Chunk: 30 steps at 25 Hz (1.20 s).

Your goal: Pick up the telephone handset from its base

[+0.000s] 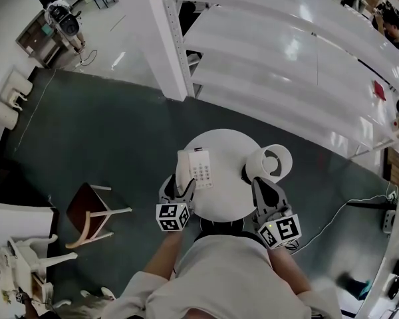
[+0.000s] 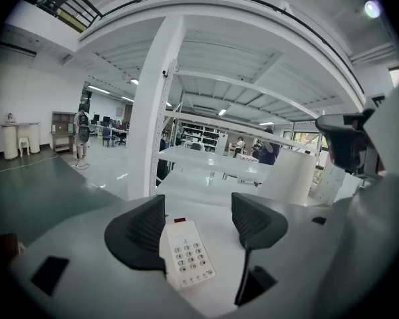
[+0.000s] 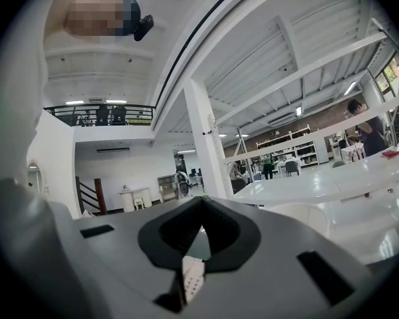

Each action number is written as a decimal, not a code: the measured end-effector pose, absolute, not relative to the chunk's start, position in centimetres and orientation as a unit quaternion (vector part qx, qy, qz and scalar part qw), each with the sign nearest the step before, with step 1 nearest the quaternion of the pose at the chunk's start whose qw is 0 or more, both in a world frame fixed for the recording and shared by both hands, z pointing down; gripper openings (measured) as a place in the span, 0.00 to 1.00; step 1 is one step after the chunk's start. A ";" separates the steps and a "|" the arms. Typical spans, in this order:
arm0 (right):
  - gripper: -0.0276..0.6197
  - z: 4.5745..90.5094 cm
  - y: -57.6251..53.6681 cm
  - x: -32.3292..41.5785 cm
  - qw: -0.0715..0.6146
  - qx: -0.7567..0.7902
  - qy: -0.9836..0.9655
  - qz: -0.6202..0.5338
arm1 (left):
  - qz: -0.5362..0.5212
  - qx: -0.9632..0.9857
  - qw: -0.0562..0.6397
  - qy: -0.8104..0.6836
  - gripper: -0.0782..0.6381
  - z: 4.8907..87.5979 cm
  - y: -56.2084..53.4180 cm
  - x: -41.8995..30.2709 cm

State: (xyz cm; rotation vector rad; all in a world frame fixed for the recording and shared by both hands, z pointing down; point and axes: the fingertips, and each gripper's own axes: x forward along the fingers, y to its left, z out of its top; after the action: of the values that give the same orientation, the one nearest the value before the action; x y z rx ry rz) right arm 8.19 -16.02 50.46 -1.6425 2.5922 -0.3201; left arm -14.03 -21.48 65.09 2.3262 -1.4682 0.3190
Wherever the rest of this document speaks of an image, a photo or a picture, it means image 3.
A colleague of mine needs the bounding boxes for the arched white mirror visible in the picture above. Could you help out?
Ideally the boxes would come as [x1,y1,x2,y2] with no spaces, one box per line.
[27,160,45,193]

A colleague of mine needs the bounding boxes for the person's white shirt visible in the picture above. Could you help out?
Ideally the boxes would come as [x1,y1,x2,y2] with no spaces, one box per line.
[0,0,72,219]

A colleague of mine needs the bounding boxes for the grey chair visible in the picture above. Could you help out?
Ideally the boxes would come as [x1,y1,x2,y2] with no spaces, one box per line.
[284,160,301,178]

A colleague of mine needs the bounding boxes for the small white side table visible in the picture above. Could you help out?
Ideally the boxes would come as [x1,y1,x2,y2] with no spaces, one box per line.
[118,187,152,211]

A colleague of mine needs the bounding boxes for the white pillar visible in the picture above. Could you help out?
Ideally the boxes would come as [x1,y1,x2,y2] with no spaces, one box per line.
[183,77,235,199]

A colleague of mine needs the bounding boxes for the person's head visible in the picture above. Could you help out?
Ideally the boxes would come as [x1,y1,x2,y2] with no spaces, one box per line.
[45,0,142,40]

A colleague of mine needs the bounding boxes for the glossy white table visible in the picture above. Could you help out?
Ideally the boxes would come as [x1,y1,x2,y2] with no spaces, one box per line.
[331,146,399,197]
[232,168,340,207]

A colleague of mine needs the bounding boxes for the brown wooden stair railing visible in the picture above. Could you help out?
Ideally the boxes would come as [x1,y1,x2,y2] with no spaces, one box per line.
[74,175,108,217]

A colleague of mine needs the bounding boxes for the white shelf unit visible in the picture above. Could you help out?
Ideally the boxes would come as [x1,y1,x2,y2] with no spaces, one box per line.
[256,130,331,166]

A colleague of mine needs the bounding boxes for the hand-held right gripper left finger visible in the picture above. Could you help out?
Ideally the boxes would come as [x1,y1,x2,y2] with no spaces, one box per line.
[138,196,204,270]

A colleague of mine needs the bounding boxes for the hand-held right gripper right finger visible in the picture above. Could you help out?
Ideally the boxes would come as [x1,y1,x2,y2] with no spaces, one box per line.
[203,197,262,272]

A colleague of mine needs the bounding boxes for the black head-mounted camera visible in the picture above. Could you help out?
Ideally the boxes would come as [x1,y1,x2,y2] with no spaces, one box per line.
[132,13,155,43]

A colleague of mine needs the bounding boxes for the black mezzanine railing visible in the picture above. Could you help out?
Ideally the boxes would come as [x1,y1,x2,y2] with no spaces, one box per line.
[43,104,156,128]

